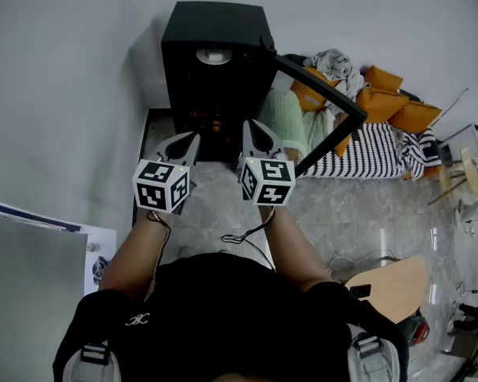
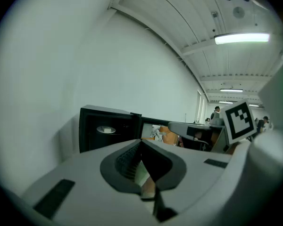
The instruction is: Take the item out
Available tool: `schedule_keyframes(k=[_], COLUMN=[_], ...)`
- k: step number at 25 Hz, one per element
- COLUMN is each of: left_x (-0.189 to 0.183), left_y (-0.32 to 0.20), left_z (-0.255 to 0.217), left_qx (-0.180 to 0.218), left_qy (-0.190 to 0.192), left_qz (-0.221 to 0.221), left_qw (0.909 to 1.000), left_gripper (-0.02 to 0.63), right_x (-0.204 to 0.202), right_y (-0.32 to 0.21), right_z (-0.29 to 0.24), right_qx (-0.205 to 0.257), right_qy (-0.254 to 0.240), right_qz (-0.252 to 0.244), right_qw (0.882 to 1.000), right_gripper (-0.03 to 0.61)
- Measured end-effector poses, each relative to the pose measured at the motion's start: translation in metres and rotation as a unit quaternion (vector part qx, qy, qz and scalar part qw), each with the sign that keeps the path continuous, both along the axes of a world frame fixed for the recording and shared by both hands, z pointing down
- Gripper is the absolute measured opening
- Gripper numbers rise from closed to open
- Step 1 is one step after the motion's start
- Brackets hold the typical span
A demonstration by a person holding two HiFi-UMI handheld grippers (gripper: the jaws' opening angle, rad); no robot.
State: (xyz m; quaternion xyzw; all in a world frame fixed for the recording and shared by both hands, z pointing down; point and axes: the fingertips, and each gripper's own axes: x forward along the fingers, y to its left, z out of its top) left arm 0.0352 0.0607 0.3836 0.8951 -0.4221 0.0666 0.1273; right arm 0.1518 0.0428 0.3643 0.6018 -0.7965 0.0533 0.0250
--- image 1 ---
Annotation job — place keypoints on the small orange cushion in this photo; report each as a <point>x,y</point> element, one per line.
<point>382,78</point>

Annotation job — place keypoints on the person's left forearm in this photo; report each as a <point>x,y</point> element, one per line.
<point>131,253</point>

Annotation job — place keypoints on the thin metal rod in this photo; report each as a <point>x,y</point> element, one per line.
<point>450,107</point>

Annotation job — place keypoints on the red food packet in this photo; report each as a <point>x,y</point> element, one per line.
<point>200,115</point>

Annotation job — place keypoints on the red bag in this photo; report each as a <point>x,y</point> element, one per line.
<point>418,330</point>

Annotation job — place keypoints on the person's black shirt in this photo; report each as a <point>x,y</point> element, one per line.
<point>231,316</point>

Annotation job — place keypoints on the grey board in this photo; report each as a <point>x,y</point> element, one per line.
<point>32,293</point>

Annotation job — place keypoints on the person's right forearm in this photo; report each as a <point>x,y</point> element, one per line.
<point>295,249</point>

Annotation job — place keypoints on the orange cushion with grey label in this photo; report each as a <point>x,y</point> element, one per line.
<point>308,94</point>

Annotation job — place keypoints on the black phone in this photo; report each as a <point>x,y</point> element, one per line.
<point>360,291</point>

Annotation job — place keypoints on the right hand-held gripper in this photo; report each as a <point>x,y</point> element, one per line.
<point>271,181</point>

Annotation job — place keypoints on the pale green pillow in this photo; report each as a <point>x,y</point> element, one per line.
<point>283,118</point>

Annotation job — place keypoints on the orange food item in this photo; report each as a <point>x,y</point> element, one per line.
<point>216,125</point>

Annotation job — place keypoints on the black and white striped blanket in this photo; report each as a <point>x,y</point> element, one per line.
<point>374,153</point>

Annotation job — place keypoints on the round wooden stool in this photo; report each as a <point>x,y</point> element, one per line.
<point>470,169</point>

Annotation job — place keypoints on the white printed poster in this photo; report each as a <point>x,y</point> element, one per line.
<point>103,245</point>

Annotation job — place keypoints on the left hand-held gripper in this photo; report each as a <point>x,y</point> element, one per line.
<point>159,181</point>

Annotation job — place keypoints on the crumpled grey garment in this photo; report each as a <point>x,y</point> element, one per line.
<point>336,68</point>

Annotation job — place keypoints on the light wooden table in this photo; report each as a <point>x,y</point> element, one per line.
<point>398,289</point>

